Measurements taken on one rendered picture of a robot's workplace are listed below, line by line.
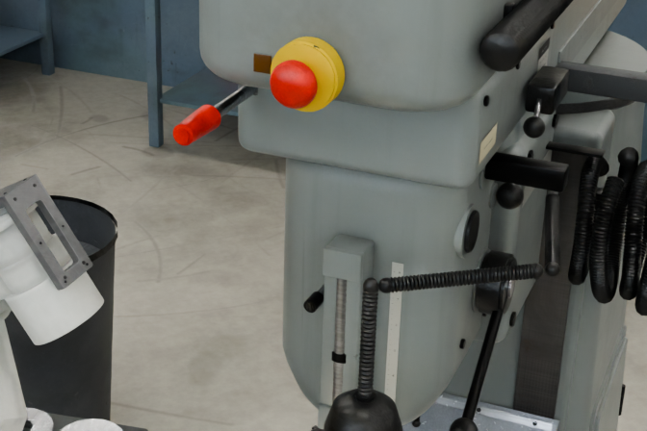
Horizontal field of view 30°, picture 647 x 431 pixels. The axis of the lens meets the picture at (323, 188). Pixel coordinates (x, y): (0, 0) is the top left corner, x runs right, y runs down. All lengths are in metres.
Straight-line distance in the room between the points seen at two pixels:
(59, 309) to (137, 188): 4.21
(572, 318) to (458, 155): 0.65
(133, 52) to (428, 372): 5.29
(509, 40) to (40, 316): 0.43
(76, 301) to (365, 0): 0.33
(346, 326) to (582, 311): 0.58
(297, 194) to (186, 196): 3.87
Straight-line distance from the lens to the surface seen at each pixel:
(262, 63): 1.03
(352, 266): 1.17
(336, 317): 1.21
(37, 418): 1.69
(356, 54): 0.99
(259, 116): 1.16
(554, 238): 1.15
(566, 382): 1.76
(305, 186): 1.21
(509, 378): 1.78
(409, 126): 1.10
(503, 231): 1.37
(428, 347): 1.25
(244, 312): 4.20
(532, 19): 1.04
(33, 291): 0.98
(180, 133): 1.03
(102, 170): 5.36
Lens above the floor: 2.07
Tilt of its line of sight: 24 degrees down
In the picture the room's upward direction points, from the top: 2 degrees clockwise
